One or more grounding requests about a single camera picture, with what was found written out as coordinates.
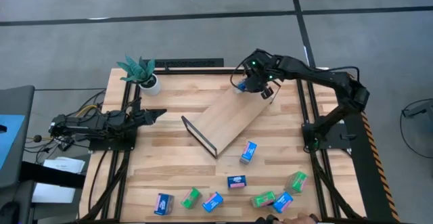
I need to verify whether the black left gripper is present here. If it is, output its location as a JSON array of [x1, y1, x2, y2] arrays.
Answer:
[[131, 107, 168, 129]]

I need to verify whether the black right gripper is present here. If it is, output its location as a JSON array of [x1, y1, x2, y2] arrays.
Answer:
[[236, 70, 268, 95]]

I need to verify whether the dark blue Frosted Flakes box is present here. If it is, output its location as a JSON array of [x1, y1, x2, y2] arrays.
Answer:
[[227, 175, 248, 189], [235, 79, 248, 95], [154, 192, 175, 217]]

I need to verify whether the light blue Rice Krispies box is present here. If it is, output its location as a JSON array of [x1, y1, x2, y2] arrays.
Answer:
[[271, 191, 294, 215], [202, 191, 225, 214], [239, 141, 258, 165]]

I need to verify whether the green Apple Jacks box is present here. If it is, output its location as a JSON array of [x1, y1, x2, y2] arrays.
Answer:
[[283, 171, 309, 195], [250, 190, 277, 208], [180, 186, 203, 210]]

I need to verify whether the green plant in white pot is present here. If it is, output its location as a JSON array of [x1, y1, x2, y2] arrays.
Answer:
[[116, 54, 162, 97]]

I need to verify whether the black power brick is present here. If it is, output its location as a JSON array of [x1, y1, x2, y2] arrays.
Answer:
[[56, 136, 74, 152]]

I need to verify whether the white paper sheet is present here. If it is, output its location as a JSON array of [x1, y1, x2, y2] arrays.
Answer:
[[43, 156, 86, 175], [31, 182, 77, 204]]

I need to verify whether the black flat bar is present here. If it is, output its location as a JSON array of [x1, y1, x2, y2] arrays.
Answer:
[[20, 161, 87, 189]]

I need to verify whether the person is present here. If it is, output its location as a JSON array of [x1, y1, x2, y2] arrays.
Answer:
[[255, 213, 282, 224]]

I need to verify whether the grey chair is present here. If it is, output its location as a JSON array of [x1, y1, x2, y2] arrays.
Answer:
[[0, 85, 37, 224]]

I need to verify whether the black mat with striped edge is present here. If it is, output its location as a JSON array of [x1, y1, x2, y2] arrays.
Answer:
[[338, 71, 402, 223]]

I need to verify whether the person's hand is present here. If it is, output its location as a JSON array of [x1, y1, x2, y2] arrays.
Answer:
[[279, 212, 321, 224]]

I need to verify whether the blue pad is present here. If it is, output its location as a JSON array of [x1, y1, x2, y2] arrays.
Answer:
[[0, 114, 26, 171]]

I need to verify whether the grey floor stand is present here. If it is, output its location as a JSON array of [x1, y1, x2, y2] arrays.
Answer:
[[401, 98, 433, 120]]

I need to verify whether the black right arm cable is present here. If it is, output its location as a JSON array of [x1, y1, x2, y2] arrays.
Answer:
[[229, 60, 248, 89]]

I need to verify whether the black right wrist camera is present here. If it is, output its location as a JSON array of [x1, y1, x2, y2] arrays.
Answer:
[[260, 85, 275, 99]]

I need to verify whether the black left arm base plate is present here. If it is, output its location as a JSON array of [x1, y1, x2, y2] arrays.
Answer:
[[88, 129, 138, 152]]

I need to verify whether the black aluminium table frame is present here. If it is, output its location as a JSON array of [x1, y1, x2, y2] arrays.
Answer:
[[79, 67, 368, 224]]

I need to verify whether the yellow cable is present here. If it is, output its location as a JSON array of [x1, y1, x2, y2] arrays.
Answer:
[[74, 104, 99, 117]]

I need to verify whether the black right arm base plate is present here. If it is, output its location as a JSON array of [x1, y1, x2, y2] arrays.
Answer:
[[302, 121, 358, 151]]

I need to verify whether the black floor cable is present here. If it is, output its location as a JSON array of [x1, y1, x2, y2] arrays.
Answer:
[[398, 98, 433, 160]]

